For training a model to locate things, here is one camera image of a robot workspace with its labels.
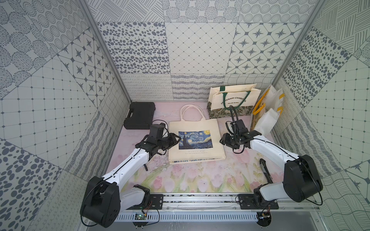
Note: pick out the starry night canvas tote bag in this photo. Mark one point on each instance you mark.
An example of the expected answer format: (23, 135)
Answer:
(199, 140)

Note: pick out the aluminium rail frame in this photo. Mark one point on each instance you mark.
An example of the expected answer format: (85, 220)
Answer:
(202, 199)

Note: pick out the left small circuit board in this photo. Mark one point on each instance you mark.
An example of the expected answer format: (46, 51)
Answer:
(140, 217)

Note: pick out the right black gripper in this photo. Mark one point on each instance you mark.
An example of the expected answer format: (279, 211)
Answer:
(225, 137)

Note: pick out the yellow handled illustrated tote bag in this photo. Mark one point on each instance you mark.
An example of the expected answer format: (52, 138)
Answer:
(267, 110)

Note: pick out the right small circuit board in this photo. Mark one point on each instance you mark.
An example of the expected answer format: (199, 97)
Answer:
(264, 219)

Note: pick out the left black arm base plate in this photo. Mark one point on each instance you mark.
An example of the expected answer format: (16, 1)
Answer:
(152, 202)

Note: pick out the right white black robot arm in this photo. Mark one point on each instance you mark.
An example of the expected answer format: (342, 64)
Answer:
(301, 179)

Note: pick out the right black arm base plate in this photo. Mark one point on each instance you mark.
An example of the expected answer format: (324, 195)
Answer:
(251, 201)

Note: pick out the black plastic tool case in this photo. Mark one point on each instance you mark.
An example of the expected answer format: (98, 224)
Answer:
(140, 116)

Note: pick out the small circuit board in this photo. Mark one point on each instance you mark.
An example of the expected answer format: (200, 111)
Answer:
(264, 219)
(140, 217)

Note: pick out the black tool near right arm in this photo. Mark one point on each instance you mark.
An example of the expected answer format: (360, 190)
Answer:
(265, 171)

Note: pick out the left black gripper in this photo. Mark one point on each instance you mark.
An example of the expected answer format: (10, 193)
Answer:
(169, 141)

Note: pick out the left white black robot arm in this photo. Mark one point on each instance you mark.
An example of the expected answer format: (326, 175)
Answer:
(115, 180)

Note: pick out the green handled floral tote bag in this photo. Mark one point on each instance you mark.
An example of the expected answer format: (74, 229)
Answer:
(242, 97)

